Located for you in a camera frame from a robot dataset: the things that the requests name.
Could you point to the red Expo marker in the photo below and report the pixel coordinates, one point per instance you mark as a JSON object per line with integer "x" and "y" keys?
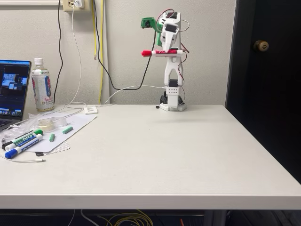
{"x": 155, "y": 53}

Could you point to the green Expo marker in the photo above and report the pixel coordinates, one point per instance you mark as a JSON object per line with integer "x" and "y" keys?
{"x": 23, "y": 139}

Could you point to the blue marker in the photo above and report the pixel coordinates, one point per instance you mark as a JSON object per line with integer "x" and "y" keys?
{"x": 21, "y": 148}

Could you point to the black marker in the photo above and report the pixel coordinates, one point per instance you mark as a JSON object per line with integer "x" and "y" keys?
{"x": 5, "y": 146}

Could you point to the brass door knob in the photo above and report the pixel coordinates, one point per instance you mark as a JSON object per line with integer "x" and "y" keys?
{"x": 261, "y": 46}

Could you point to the white charger plug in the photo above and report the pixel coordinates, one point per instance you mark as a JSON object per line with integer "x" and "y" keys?
{"x": 77, "y": 3}

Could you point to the small white box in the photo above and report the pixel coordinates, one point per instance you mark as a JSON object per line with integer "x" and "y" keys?
{"x": 90, "y": 109}

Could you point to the dark door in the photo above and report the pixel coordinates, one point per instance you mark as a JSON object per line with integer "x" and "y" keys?
{"x": 270, "y": 94}

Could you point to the white paper sheet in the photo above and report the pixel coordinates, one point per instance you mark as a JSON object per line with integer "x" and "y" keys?
{"x": 77, "y": 124}

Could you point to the green cylindrical eraser piece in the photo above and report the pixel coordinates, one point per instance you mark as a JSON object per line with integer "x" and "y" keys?
{"x": 52, "y": 137}
{"x": 67, "y": 130}

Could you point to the clear tea bottle white cap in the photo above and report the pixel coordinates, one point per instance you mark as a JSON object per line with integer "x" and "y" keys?
{"x": 42, "y": 89}

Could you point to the silver laptop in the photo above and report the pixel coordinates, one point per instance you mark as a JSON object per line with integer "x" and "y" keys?
{"x": 11, "y": 89}

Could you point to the black card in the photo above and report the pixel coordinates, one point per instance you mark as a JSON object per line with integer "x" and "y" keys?
{"x": 39, "y": 154}

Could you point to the clear plastic bags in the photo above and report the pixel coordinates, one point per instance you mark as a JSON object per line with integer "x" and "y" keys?
{"x": 16, "y": 129}

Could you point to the grey table leg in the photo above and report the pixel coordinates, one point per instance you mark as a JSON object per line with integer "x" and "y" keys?
{"x": 215, "y": 218}

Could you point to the green camera mount with camera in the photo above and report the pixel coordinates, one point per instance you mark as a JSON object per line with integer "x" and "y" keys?
{"x": 147, "y": 23}

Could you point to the beige wall outlet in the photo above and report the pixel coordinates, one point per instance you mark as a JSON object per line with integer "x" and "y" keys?
{"x": 76, "y": 5}

